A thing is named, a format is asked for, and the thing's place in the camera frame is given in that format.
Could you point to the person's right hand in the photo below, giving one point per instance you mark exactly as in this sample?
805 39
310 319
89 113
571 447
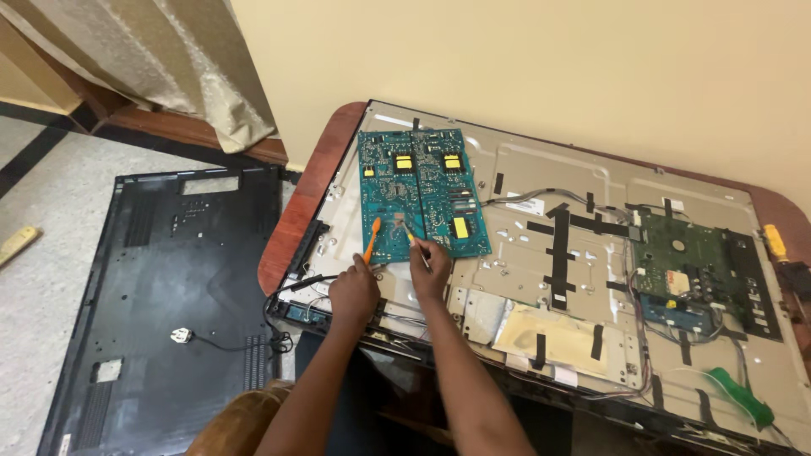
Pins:
429 272

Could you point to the person's left hand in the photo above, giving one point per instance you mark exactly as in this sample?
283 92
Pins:
352 292

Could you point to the person's left fingers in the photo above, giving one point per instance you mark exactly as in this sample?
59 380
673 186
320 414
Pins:
363 265

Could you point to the person's right fingers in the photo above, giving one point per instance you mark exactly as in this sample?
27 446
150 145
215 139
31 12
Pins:
426 251

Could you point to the yellow-tipped metal tool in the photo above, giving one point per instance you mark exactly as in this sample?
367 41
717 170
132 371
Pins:
418 248

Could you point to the orange toothbrush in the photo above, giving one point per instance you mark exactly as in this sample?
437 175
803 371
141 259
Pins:
371 240

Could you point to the teal power supply board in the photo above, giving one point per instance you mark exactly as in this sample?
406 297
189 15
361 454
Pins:
421 193

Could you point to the opened television chassis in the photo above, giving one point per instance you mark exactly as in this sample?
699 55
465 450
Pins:
570 253

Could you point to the white power plug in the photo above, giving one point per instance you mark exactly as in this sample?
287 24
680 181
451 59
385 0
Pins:
181 335

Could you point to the brown wooden stool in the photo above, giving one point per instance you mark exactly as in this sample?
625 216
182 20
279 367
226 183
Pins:
237 421

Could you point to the black television back cover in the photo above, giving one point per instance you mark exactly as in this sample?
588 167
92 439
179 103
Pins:
158 304

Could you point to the small blue circuit board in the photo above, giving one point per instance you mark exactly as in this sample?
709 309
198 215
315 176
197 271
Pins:
676 313

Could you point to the green main circuit board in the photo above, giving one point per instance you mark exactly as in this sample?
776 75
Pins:
690 259

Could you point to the beige curtain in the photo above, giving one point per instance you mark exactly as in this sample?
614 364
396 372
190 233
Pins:
158 69

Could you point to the yellow flat object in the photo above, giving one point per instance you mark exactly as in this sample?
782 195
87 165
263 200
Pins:
18 244

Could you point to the wooden bed frame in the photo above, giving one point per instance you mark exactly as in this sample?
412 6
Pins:
146 120

